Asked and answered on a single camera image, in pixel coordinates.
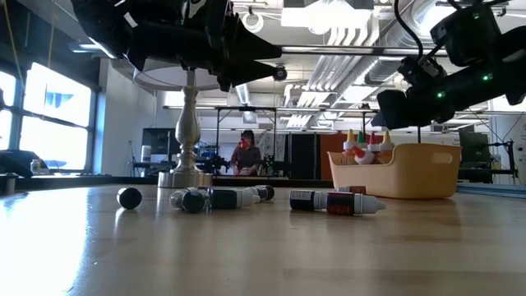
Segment gray side table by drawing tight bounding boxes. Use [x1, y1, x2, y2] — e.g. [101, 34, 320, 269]
[456, 183, 526, 201]

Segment black background monitor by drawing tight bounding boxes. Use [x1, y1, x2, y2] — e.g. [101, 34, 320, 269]
[141, 127, 182, 164]

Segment dark background monitor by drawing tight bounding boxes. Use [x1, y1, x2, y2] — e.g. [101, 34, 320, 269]
[459, 130, 491, 165]

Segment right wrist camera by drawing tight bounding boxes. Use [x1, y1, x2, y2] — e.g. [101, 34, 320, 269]
[396, 55, 449, 90]

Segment small green food coloring bottle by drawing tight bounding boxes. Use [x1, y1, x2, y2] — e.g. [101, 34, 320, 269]
[182, 188, 209, 215]

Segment black partition panel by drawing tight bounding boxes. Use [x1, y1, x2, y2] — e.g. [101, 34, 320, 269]
[287, 133, 317, 176]

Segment black equipment stand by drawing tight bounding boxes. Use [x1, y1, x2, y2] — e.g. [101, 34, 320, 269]
[467, 139, 519, 185]

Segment black aluminium table frame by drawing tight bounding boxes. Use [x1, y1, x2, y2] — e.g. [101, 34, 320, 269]
[0, 172, 334, 197]

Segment silver ventilation duct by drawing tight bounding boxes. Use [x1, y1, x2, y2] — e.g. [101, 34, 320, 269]
[363, 24, 412, 86]

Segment yellow-capped orange coloring bottle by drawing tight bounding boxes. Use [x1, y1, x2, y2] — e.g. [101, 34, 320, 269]
[378, 129, 396, 164]
[342, 128, 359, 166]

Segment large window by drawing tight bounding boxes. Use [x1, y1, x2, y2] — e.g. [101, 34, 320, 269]
[0, 61, 99, 176]

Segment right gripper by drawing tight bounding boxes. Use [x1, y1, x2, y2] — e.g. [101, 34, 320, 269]
[371, 88, 455, 131]

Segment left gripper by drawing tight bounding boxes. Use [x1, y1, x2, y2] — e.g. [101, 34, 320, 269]
[127, 0, 283, 92]

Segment white shade silver table lamp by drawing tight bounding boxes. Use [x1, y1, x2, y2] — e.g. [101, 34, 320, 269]
[133, 57, 221, 189]

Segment yellow plastic basket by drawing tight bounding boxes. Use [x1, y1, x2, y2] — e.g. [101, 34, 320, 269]
[327, 142, 463, 201]

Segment white cable coil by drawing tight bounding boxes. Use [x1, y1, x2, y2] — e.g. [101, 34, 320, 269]
[242, 11, 265, 34]

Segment person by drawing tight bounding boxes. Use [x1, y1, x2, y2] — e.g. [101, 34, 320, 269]
[229, 129, 263, 177]

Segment orange-capped red coloring bottle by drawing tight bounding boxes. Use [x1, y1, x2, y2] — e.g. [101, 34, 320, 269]
[352, 144, 376, 166]

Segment white ceiling light fixture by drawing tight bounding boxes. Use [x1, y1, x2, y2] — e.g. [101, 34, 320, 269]
[280, 6, 373, 30]

